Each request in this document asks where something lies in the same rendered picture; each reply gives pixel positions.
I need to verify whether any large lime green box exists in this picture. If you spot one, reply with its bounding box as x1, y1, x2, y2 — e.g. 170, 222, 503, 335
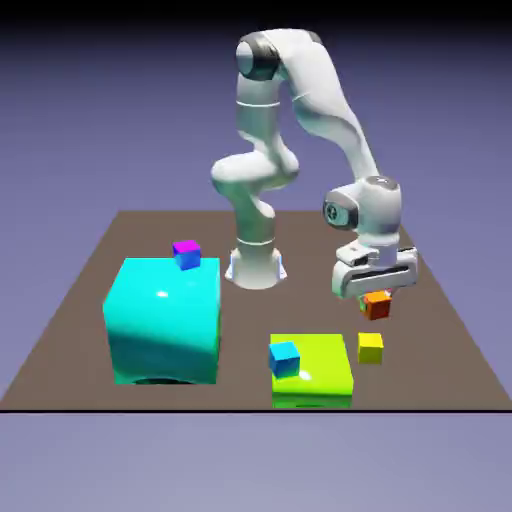
269, 333, 355, 410

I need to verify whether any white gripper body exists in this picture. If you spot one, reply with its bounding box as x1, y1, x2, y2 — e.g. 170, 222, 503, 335
331, 246, 420, 300

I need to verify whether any small orange cube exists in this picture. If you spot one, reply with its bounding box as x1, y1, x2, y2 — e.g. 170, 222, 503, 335
362, 290, 392, 322

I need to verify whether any small purple cube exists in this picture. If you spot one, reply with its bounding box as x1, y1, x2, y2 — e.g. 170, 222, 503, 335
172, 239, 202, 272

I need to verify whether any small blue cube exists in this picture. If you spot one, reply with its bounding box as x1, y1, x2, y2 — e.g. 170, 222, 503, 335
268, 341, 302, 380

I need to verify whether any small yellow cube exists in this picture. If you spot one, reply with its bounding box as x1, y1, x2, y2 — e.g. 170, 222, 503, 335
357, 332, 384, 365

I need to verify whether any large cyan box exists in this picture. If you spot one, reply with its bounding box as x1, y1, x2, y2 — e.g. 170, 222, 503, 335
102, 256, 222, 386

